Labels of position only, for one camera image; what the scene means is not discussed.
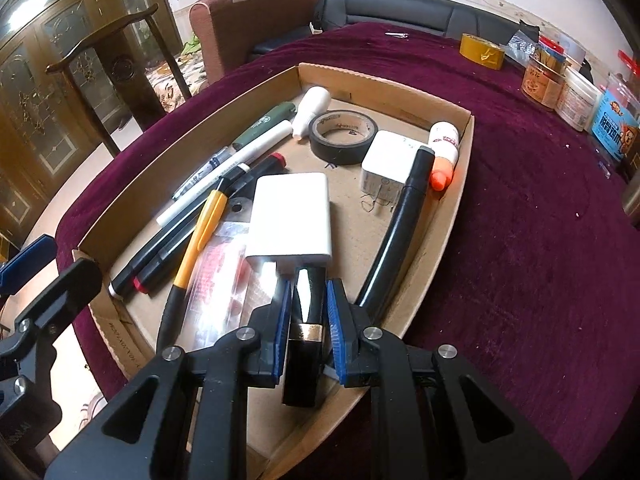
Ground yellow tape roll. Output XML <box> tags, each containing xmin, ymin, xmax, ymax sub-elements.
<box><xmin>459</xmin><ymin>34</ymin><xmax>504</xmax><ymax>70</ymax></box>

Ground green pen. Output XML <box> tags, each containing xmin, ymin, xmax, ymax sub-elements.
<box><xmin>231</xmin><ymin>102</ymin><xmax>296</xmax><ymax>152</ymax></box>

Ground black gold lipstick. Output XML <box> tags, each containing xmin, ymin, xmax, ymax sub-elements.
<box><xmin>282</xmin><ymin>266</ymin><xmax>326</xmax><ymax>408</ymax></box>

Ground black tape roll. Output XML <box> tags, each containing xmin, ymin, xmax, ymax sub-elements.
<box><xmin>309</xmin><ymin>110</ymin><xmax>378</xmax><ymax>166</ymax></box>

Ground white power bank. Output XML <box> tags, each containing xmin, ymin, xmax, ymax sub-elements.
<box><xmin>245</xmin><ymin>172</ymin><xmax>332</xmax><ymax>274</ymax></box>

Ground dark wooden chair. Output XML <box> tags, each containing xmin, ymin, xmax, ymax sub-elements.
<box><xmin>46</xmin><ymin>3</ymin><xmax>192</xmax><ymax>157</ymax></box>

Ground white small bottle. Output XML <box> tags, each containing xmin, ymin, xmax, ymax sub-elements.
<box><xmin>292</xmin><ymin>86</ymin><xmax>331</xmax><ymax>140</ymax></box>

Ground clear packet orange pieces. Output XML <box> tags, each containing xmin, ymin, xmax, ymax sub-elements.
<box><xmin>178</xmin><ymin>221</ymin><xmax>278</xmax><ymax>351</ymax></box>

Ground maroon velvet tablecloth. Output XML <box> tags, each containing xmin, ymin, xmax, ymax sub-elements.
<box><xmin>55</xmin><ymin>23</ymin><xmax>639</xmax><ymax>479</ymax></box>

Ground stainless steel thermos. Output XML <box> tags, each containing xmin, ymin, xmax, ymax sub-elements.
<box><xmin>622</xmin><ymin>170</ymin><xmax>640</xmax><ymax>226</ymax></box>

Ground white power adapter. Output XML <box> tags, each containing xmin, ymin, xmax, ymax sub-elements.
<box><xmin>360</xmin><ymin>130</ymin><xmax>424</xmax><ymax>203</ymax></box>

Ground orange label jar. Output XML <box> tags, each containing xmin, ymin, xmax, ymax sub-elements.
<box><xmin>521</xmin><ymin>56</ymin><xmax>564</xmax><ymax>110</ymax></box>

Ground blue label plastic jar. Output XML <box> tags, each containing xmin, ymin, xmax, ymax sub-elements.
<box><xmin>591</xmin><ymin>75</ymin><xmax>639</xmax><ymax>162</ymax></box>

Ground blue clear pen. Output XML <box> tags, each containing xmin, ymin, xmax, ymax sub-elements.
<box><xmin>171</xmin><ymin>146</ymin><xmax>235</xmax><ymax>202</ymax></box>

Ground black curved tube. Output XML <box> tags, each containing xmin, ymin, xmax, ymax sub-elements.
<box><xmin>356</xmin><ymin>148</ymin><xmax>435</xmax><ymax>324</ymax></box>

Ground white orange glue bottle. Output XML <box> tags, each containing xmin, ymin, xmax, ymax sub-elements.
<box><xmin>427</xmin><ymin>122</ymin><xmax>460</xmax><ymax>192</ymax></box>

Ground brown armchair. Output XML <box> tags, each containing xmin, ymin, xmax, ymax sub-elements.
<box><xmin>189</xmin><ymin>0</ymin><xmax>320</xmax><ymax>84</ymax></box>

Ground white label jar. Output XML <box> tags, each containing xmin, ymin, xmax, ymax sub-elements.
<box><xmin>555</xmin><ymin>67</ymin><xmax>602</xmax><ymax>131</ymax></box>

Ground black leather sofa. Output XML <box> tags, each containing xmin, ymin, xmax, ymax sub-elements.
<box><xmin>248</xmin><ymin>0</ymin><xmax>539</xmax><ymax>61</ymax></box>

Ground cardboard tray box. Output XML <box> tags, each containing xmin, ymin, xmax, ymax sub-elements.
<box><xmin>74</xmin><ymin>63</ymin><xmax>474</xmax><ymax>479</ymax></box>

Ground white marker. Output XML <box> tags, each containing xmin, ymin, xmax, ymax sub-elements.
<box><xmin>155</xmin><ymin>120</ymin><xmax>293</xmax><ymax>228</ymax></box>

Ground black red marker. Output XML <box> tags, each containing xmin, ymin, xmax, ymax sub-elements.
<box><xmin>131</xmin><ymin>153</ymin><xmax>286</xmax><ymax>295</ymax></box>

